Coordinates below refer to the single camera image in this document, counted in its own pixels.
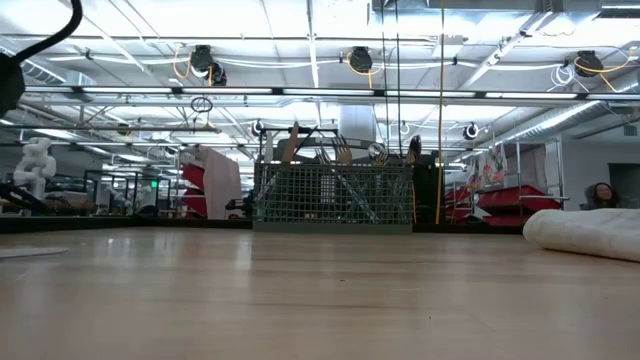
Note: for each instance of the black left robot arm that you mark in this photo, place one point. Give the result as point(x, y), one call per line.
point(10, 85)

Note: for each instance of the grey mesh silverware basket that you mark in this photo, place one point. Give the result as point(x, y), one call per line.
point(300, 227)

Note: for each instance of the white round column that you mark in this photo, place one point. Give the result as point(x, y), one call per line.
point(357, 125)

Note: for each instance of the ceiling light strip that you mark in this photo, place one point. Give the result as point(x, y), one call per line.
point(325, 92)

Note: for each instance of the pink board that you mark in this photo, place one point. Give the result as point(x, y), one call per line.
point(220, 185)

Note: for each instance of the red storage bins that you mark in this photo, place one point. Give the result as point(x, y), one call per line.
point(510, 197)
point(195, 175)

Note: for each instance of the metal shelf rack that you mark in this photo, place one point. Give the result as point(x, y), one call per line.
point(545, 198)

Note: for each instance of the white plaid towel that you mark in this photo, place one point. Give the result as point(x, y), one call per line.
point(585, 232)

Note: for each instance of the person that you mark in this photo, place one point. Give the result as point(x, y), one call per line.
point(602, 195)

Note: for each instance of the white robot figure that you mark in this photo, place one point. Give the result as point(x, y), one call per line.
point(35, 165)

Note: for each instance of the black aluminium table frame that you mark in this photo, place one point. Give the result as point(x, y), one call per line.
point(100, 224)

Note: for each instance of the silver ceiling duct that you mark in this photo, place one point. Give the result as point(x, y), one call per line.
point(565, 124)

